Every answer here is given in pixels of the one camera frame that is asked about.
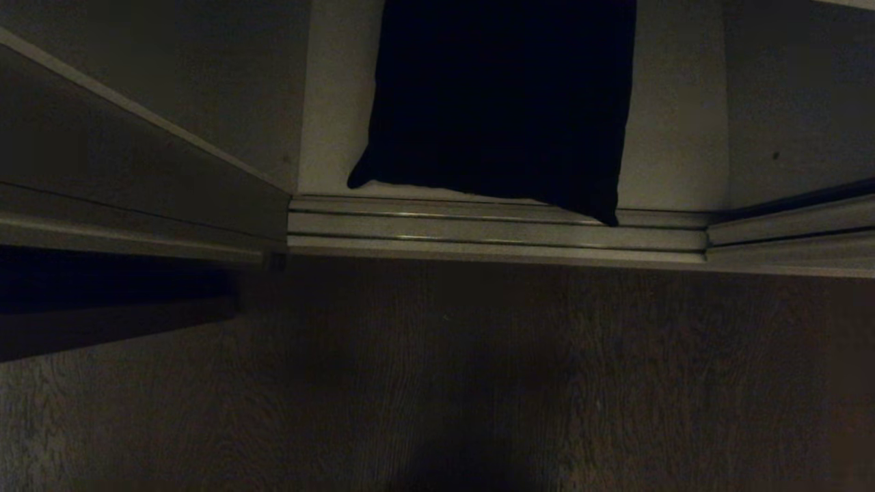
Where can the white wardrobe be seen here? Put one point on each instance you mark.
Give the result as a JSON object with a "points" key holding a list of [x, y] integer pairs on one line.
{"points": [[673, 123]]}

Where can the white sliding wardrobe door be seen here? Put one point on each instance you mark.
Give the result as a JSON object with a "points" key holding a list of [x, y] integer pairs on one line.
{"points": [[150, 123], [800, 102]]}

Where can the black cushion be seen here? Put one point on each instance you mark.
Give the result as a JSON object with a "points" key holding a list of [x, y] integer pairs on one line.
{"points": [[499, 102]]}

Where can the metal sliding door track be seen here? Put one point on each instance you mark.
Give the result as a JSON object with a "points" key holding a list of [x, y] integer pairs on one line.
{"points": [[499, 231]]}

